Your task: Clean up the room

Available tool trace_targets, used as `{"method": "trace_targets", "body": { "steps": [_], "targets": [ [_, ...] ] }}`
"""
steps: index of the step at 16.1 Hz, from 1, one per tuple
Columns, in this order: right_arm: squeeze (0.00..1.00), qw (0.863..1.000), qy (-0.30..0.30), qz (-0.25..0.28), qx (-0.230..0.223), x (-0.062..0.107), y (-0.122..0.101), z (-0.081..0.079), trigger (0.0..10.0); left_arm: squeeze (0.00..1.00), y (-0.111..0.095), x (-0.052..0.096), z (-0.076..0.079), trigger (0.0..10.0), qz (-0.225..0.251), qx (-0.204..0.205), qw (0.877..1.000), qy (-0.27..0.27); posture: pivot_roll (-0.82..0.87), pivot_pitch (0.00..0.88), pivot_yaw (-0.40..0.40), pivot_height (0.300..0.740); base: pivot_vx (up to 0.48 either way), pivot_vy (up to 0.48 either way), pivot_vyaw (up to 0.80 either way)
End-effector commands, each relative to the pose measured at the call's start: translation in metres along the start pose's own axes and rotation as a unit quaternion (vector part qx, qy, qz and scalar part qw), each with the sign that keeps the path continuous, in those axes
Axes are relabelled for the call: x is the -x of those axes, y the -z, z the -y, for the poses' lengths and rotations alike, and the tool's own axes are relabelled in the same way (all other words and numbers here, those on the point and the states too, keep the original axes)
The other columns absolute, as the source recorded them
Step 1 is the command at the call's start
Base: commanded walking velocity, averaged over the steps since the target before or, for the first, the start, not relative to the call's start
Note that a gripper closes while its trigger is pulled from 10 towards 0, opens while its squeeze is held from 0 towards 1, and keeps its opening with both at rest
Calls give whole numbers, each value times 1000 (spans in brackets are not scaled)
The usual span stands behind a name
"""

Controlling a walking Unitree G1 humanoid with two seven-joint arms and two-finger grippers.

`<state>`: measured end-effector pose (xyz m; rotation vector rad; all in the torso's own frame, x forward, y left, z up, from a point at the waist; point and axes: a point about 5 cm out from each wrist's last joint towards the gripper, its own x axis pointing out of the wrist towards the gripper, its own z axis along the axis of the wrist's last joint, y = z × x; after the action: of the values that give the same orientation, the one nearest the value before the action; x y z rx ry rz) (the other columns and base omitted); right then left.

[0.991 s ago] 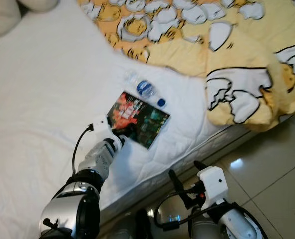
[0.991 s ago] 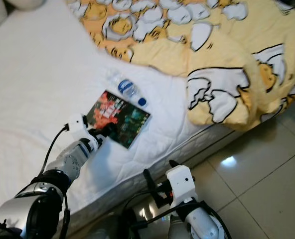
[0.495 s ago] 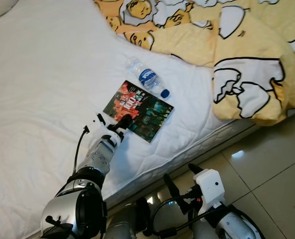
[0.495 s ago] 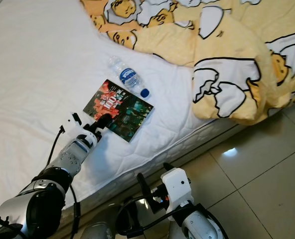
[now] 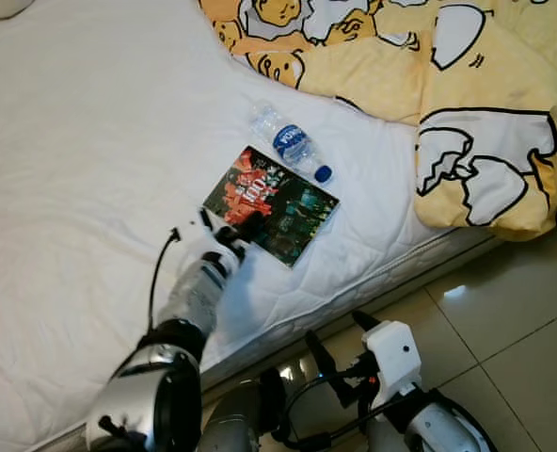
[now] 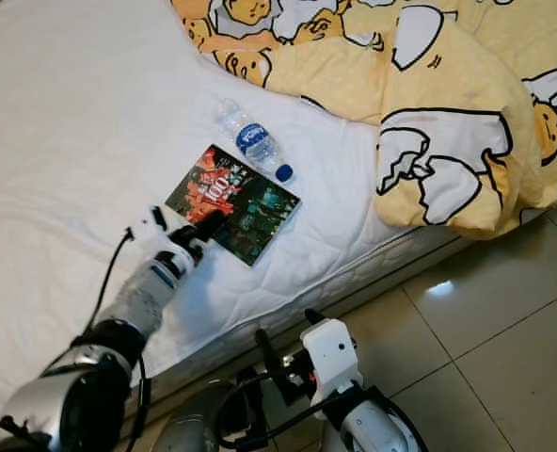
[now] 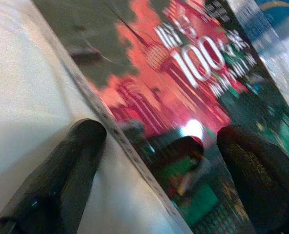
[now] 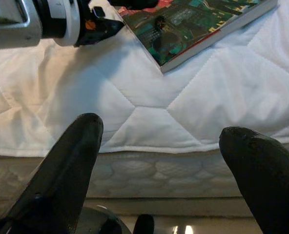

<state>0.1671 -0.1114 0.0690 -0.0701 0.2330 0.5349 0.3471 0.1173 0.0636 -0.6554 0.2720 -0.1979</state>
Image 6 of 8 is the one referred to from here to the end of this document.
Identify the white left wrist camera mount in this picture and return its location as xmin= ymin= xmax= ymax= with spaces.
xmin=135 ymin=231 xmax=189 ymax=276

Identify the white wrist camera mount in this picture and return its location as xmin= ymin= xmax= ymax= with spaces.
xmin=300 ymin=318 xmax=359 ymax=396
xmin=135 ymin=231 xmax=189 ymax=276

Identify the yellow cartoon egg blanket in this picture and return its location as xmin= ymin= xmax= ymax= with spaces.
xmin=170 ymin=0 xmax=557 ymax=242

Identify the dark red cover book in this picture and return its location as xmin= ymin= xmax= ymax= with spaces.
xmin=164 ymin=143 xmax=301 ymax=267

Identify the grey robot leg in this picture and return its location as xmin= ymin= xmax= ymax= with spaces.
xmin=151 ymin=377 xmax=253 ymax=452

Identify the clear plastic water bottle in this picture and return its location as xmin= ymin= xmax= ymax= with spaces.
xmin=215 ymin=98 xmax=294 ymax=185

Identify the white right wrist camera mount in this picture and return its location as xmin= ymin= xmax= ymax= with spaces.
xmin=300 ymin=318 xmax=359 ymax=396

